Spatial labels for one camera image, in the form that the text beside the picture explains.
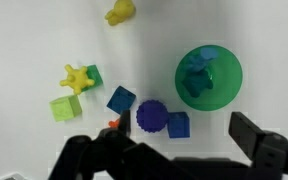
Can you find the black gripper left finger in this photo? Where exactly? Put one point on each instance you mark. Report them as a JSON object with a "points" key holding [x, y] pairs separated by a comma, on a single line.
{"points": [[112, 151]]}

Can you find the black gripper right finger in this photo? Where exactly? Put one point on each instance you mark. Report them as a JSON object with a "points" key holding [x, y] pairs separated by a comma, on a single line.
{"points": [[267, 150]]}

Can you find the square blue block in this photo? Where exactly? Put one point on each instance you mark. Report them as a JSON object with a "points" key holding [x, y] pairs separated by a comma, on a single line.
{"points": [[178, 125]]}

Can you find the orange toy block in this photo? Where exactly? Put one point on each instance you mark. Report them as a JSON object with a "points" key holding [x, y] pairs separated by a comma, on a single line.
{"points": [[114, 124]]}

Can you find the dark blue cube block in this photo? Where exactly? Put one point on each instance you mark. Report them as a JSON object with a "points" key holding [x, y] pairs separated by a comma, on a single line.
{"points": [[122, 99]]}

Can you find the purple round gear block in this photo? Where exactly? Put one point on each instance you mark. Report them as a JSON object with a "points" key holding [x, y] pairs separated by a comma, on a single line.
{"points": [[152, 116]]}

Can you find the light green cube block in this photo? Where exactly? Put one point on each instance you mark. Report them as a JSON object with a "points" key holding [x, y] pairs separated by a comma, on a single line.
{"points": [[65, 108]]}

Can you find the dark green cube block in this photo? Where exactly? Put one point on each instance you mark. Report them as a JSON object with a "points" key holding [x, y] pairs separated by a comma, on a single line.
{"points": [[94, 74]]}

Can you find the green translucent bowl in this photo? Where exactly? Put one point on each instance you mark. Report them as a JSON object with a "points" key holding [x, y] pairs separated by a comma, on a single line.
{"points": [[226, 74]]}

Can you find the dark teal block in bowl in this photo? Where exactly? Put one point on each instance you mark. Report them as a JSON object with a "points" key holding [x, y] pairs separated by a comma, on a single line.
{"points": [[196, 84]]}

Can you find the yellow spiky toy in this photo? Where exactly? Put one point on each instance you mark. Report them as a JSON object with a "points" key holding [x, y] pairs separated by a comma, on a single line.
{"points": [[77, 79]]}

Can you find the light blue toy figure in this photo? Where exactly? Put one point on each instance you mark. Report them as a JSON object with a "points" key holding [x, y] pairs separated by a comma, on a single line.
{"points": [[197, 62]]}

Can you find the yellow toy figure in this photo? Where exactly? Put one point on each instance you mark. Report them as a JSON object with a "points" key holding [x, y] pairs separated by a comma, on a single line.
{"points": [[122, 10]]}

